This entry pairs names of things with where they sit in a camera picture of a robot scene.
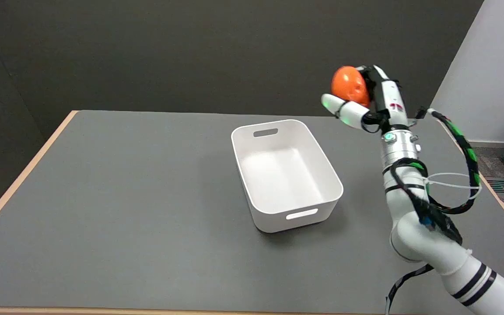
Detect white plastic box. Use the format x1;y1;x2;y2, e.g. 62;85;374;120
231;119;344;234

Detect black looping robot cable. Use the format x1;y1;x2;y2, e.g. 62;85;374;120
390;107;482;245

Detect orange ball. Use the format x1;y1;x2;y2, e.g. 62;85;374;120
331;66;371;108

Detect black flat strap cable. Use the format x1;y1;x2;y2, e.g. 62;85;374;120
385;263;435;315

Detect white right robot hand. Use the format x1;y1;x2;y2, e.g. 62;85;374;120
321;65;410;133

